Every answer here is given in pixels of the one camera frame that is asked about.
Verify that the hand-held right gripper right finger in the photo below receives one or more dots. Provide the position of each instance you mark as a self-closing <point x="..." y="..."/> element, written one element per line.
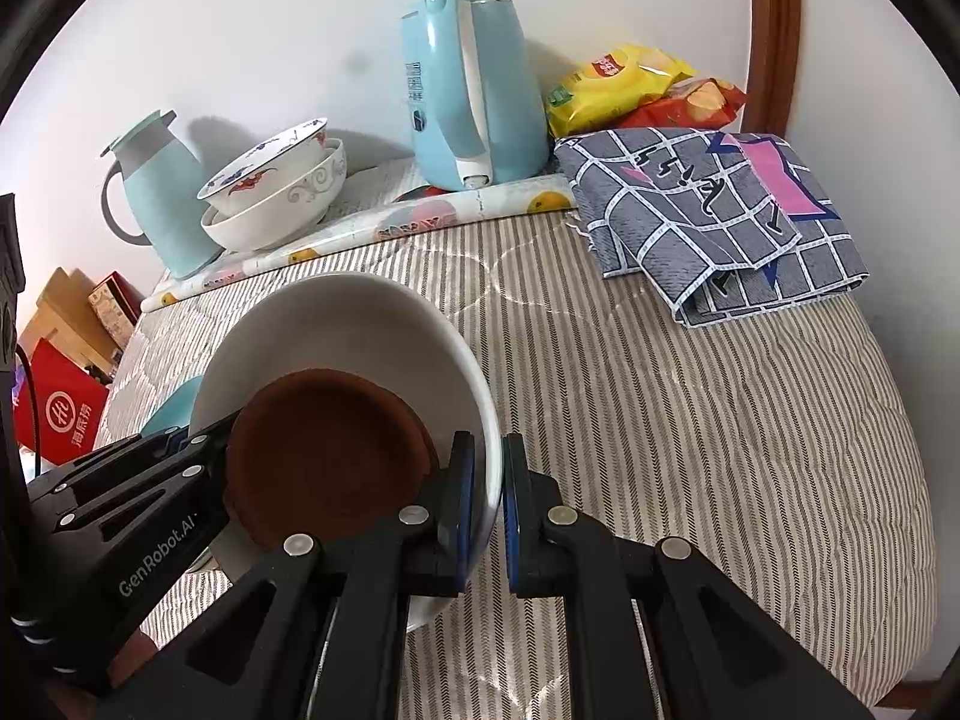
<point x="514" y="510"/>

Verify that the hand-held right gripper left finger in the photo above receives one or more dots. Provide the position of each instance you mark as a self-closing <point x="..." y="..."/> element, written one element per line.
<point x="461" y="495"/>

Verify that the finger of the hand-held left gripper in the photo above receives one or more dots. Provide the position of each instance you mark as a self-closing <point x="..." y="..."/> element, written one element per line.
<point x="195" y="465"/>
<point x="161" y="439"/>

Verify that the teal square plate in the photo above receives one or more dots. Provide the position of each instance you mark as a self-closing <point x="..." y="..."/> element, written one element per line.
<point x="176" y="405"/>

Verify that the brown small dish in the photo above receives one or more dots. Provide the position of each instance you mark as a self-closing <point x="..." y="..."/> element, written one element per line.
<point x="322" y="450"/>

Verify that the white bowl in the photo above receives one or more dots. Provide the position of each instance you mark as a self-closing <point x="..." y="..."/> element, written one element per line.
<point x="337" y="330"/>

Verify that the person's left hand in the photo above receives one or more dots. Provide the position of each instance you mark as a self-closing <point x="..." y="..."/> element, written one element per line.
<point x="139" y="656"/>

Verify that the red paper bag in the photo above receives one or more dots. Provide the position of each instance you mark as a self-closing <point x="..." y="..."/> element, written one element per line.
<point x="60" y="412"/>

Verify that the patterned brown box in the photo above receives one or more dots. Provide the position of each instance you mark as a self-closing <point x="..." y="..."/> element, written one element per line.
<point x="116" y="307"/>

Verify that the brown cardboard boards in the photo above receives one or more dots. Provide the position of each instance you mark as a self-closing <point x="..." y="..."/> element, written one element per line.
<point x="56" y="307"/>

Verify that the teal thermos jug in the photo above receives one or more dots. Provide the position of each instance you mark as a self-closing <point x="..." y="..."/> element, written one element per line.
<point x="161" y="202"/>

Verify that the grey swirl patterned bowl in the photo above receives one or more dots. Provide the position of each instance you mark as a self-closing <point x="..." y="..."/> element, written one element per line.
<point x="300" y="202"/>

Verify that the fruit printed plastic mat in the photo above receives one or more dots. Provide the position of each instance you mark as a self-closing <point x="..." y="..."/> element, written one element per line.
<point x="420" y="217"/>

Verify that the blue flower patterned bowl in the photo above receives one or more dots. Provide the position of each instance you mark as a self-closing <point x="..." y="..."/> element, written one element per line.
<point x="262" y="165"/>

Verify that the grey checked cloth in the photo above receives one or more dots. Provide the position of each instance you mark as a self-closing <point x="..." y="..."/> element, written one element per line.
<point x="675" y="217"/>

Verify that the light blue electric kettle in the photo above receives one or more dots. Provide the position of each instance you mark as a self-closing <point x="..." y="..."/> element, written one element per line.
<point x="442" y="105"/>

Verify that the yellow chip bag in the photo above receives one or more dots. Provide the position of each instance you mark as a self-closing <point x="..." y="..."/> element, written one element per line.
<point x="607" y="90"/>

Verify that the red chip bag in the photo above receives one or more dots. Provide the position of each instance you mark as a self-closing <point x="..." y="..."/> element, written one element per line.
<point x="697" y="101"/>

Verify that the wooden door frame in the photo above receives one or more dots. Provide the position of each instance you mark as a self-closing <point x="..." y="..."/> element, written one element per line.
<point x="772" y="30"/>

